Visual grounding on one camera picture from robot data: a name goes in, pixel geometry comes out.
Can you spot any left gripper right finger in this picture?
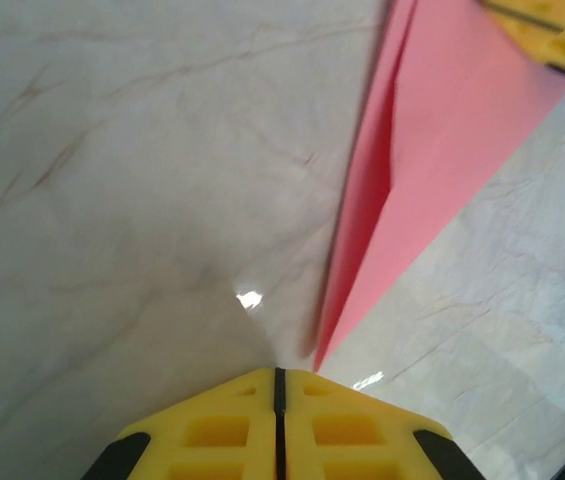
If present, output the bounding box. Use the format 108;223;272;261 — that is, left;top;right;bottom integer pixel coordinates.
282;368;483;480

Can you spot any pink paper sheet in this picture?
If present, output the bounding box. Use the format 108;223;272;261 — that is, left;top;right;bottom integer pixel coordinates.
311;0;565;375

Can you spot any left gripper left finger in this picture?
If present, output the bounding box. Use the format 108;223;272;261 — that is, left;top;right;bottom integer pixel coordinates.
81;368;279;480

